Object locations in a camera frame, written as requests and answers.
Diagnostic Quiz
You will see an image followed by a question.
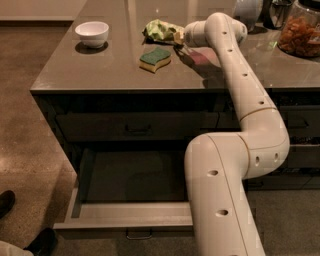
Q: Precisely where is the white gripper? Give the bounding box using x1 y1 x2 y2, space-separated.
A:
184 21 208 48

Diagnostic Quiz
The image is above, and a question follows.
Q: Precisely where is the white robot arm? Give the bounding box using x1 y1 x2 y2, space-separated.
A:
184 13 290 256

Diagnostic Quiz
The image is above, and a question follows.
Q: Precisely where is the grey top left drawer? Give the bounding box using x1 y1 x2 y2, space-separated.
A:
56 112 239 142

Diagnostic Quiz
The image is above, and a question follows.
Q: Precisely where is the grey top right drawer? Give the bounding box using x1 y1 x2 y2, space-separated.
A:
273 92 320 137

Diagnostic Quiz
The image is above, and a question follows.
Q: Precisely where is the grey middle right drawer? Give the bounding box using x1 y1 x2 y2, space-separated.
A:
286 137 320 168

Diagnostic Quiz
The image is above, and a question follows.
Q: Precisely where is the open grey middle drawer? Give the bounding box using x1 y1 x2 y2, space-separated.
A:
54 149 193 240

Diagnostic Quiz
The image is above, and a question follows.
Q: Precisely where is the grey bottom right drawer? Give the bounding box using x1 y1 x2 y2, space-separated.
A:
244 168 320 191

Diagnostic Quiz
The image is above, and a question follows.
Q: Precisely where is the green and yellow sponge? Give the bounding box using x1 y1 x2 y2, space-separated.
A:
139 47 171 73

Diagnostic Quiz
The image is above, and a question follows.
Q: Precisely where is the dark glass container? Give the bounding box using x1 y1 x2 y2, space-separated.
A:
263 0 293 30

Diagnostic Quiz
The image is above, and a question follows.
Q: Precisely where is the white ceramic bowl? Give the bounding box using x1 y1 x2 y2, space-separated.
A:
75 21 109 48

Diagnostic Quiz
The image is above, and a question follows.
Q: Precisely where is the glass jar of snacks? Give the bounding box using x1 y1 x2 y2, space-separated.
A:
278 0 320 58

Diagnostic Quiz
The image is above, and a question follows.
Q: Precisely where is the black shoe upper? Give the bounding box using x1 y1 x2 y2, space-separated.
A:
0 190 15 218

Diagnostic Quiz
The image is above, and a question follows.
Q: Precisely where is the black shoe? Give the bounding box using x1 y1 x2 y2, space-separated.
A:
24 228 57 256
0 190 15 218

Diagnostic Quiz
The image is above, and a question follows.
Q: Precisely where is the black shoe lower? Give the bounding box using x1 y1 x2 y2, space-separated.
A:
24 228 57 256

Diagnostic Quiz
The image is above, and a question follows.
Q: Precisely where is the light trouser leg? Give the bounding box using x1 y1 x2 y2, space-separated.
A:
0 241 34 256

